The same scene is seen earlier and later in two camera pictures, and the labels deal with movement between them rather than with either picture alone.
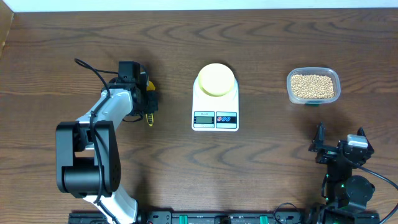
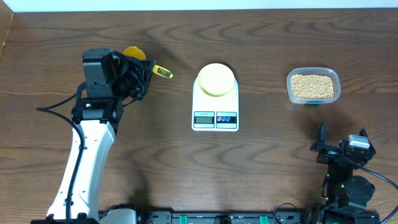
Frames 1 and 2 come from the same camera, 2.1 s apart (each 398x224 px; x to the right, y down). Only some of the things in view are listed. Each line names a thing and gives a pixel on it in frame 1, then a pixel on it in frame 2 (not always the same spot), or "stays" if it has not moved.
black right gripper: x=328 y=152 stays
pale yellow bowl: x=216 y=79 stays
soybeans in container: x=311 y=86 stays
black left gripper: x=152 y=106 -> x=143 y=71
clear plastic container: x=313 y=85 stays
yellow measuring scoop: x=150 y=117 -> x=137 y=53
